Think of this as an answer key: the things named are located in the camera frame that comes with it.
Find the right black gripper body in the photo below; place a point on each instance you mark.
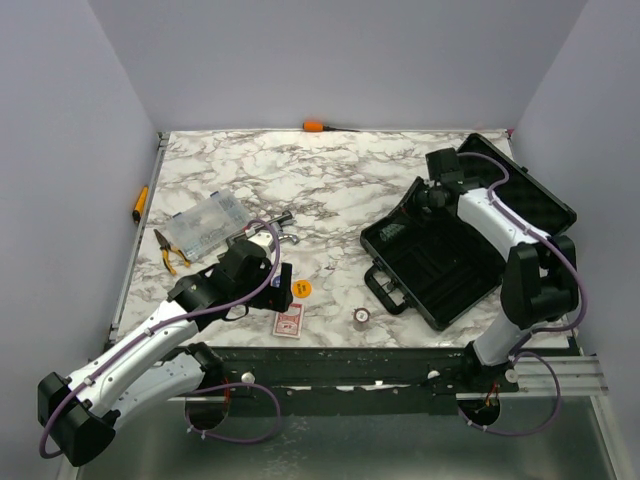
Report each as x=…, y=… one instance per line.
x=432, y=191

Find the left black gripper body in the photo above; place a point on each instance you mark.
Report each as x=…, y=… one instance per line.
x=246, y=289

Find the blue poker chip stack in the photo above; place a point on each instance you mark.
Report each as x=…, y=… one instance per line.
x=391, y=231

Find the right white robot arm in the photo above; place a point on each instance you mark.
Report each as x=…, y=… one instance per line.
x=539, y=282

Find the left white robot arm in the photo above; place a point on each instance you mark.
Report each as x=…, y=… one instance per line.
x=81, y=412

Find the black poker set case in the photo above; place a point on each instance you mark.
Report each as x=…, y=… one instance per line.
x=443, y=268

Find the orange big blind button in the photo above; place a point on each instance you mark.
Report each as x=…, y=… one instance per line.
x=301, y=288

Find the red playing card deck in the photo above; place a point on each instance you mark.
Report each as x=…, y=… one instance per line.
x=288, y=324

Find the clear plastic parts box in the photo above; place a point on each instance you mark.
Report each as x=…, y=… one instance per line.
x=205, y=226

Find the chrome faucet tap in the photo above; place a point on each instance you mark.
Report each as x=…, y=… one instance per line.
x=284, y=236

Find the orange tool at left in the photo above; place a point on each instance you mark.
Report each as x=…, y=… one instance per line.
x=139, y=205

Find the orange screwdriver at back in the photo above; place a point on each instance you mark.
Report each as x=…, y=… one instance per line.
x=319, y=127

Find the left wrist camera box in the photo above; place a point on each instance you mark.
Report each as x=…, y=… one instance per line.
x=262, y=240

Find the yellow handled pliers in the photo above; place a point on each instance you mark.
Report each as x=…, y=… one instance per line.
x=167, y=248

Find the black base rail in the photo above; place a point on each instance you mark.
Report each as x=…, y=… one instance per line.
x=344, y=382

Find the aluminium extrusion rail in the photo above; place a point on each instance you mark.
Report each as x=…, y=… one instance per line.
x=577, y=377

